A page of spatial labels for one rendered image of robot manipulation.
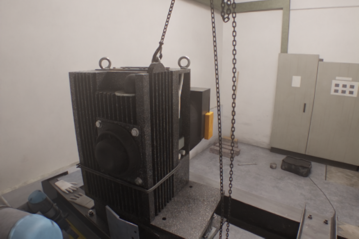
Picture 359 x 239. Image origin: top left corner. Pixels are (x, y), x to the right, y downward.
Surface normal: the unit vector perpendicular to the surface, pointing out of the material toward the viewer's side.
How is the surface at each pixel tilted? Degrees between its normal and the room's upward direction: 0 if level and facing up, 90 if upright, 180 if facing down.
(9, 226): 15
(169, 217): 0
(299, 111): 90
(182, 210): 0
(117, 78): 90
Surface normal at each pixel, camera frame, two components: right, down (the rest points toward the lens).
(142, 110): -0.47, 0.20
